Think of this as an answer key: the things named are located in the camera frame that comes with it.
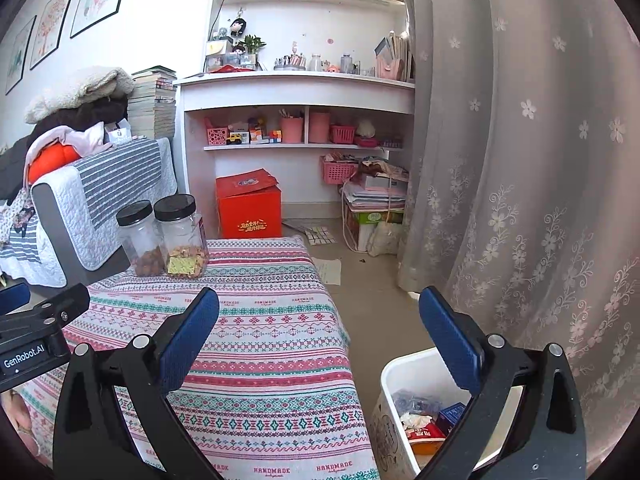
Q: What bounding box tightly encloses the dark blue carton box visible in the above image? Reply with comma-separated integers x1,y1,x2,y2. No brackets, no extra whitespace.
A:
435,402,466,436

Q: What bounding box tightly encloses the paper sheet on floor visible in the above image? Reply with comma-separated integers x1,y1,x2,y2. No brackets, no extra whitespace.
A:
311,257,342,286

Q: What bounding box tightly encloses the stack of books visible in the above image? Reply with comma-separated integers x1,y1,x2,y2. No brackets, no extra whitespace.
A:
127,65,177,140

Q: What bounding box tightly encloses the orange cushion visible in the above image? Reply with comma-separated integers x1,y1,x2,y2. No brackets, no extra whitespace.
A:
27,142,80,184

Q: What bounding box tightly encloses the pink cup holder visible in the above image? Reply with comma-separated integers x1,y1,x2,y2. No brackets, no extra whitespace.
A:
280,117,305,144

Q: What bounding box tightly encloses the crushed clear plastic bottle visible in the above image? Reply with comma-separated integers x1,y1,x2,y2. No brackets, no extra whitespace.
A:
392,390,442,417

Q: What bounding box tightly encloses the person's left hand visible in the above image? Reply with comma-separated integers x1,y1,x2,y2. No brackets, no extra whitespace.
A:
1,390,40,457

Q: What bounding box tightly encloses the white trash bin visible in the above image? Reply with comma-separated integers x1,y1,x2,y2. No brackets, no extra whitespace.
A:
369,346,526,480

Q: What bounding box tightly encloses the floral lace curtain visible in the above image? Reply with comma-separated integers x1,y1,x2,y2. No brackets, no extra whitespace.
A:
398,0,639,467

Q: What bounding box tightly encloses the red instant noodle packet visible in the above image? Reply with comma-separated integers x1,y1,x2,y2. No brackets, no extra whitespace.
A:
405,422,446,443

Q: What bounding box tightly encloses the tissue with wrapper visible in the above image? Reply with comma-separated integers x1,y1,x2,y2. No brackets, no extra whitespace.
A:
399,413,432,431

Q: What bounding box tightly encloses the pile of papers on crate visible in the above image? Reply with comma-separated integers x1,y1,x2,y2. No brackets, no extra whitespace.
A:
340,156,409,257

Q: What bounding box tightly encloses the pink bin on shelf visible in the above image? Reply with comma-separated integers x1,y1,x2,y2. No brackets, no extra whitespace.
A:
308,110,331,144

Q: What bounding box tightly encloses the jar of brown nuts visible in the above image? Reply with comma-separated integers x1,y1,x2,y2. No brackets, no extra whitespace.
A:
116,200,166,278

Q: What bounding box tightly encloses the white shelf desk unit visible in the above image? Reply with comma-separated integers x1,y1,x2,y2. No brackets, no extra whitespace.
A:
174,0,414,237

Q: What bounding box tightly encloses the jar of pistachios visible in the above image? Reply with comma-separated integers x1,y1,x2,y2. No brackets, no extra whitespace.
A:
154,194,208,278

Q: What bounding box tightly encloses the pink basket on floor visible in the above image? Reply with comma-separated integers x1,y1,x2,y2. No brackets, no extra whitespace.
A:
320,155,359,185

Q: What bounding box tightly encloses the small pink basket on shelf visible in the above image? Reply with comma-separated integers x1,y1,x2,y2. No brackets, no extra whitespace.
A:
330,125,356,144

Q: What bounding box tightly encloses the grey sofa with quilt cover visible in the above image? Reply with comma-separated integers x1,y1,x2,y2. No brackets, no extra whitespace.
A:
1,138,177,288

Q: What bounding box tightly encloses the red cardboard box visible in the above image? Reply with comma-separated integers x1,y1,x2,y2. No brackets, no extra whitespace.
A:
215,168,282,238

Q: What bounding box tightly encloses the patterned knit tablecloth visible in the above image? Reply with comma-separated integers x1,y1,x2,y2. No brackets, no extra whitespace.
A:
14,235,381,480

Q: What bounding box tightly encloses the yellow toy truck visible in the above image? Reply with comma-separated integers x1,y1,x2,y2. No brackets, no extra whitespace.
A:
226,132,243,145

